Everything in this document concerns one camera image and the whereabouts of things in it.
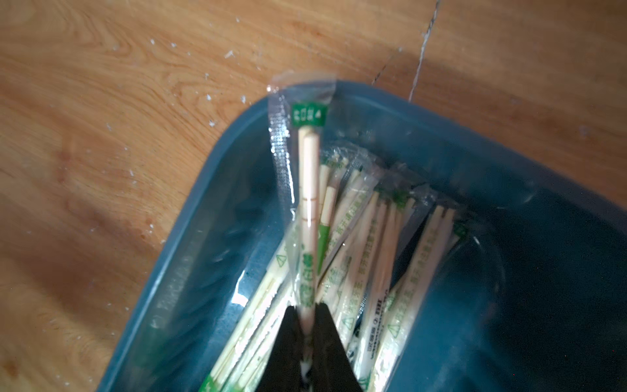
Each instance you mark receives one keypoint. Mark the wrapped chopsticks panda print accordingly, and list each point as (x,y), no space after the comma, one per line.
(372,320)

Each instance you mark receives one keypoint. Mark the wrapped chopsticks green band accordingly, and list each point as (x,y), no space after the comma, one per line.
(408,301)

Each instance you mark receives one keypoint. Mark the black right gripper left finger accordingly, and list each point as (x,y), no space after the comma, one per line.
(283,372)

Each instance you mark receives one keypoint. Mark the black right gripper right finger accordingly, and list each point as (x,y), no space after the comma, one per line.
(331,368)

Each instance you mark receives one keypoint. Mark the wrapped chopsticks in bin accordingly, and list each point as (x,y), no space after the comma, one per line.
(242,362)

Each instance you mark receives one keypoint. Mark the teal plastic chopstick bin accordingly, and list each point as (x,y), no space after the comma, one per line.
(538,303)

